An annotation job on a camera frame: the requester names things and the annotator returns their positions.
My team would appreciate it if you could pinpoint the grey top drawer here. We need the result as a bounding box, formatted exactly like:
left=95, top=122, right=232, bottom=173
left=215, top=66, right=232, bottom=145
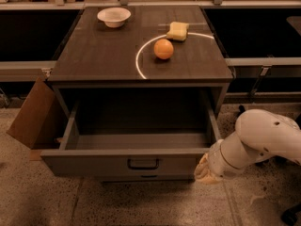
left=41, top=88, right=220, bottom=177

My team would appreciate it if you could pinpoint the grey drawer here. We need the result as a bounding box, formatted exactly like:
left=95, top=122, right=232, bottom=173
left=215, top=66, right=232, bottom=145
left=41, top=88, right=220, bottom=177
left=96, top=174, right=195, bottom=183

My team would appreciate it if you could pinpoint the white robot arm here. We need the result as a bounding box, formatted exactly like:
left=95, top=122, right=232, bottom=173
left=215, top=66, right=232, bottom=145
left=194, top=109, right=301, bottom=185

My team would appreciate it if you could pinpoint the lower grey drawer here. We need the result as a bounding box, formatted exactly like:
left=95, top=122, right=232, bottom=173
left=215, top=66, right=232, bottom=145
left=96, top=174, right=195, bottom=183

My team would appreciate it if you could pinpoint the grey drawer cabinet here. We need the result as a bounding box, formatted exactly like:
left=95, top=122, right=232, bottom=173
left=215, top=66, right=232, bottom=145
left=47, top=5, right=235, bottom=184

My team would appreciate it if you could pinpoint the orange ball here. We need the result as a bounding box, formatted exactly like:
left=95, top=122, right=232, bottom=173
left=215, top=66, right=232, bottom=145
left=153, top=39, right=174, bottom=59

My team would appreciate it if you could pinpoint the yellow sponge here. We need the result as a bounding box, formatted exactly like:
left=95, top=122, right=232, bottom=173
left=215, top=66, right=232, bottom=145
left=166, top=22, right=189, bottom=41

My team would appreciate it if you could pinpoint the brown cardboard box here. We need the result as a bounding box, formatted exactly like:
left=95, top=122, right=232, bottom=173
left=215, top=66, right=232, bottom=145
left=7, top=78, right=68, bottom=161

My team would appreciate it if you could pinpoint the white bowl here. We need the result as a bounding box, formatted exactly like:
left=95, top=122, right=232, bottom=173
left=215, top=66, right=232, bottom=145
left=97, top=8, right=131, bottom=28

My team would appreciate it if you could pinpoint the black drawer handle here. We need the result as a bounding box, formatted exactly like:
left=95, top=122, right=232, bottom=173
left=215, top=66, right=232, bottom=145
left=127, top=159, right=159, bottom=170

